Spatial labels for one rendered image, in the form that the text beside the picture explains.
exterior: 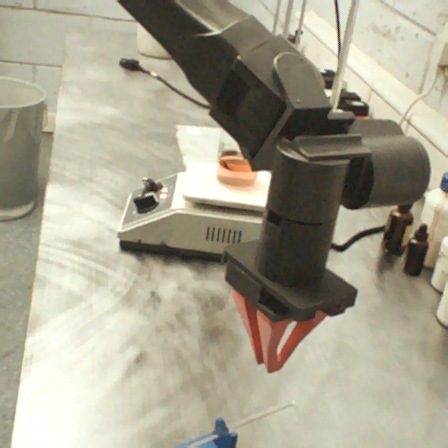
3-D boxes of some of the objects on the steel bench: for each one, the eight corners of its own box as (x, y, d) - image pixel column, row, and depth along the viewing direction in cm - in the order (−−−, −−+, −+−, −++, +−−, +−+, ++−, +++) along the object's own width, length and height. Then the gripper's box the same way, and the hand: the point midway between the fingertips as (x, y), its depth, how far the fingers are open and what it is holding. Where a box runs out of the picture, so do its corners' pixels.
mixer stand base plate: (184, 170, 123) (185, 164, 122) (173, 129, 140) (174, 123, 140) (352, 181, 129) (354, 176, 129) (321, 140, 146) (323, 135, 146)
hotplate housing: (115, 248, 96) (120, 194, 93) (129, 206, 108) (133, 156, 104) (282, 270, 97) (292, 217, 94) (277, 226, 109) (287, 177, 105)
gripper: (229, 186, 59) (204, 344, 65) (312, 244, 52) (275, 415, 58) (292, 177, 63) (262, 326, 69) (379, 229, 56) (336, 391, 62)
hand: (270, 359), depth 64 cm, fingers closed
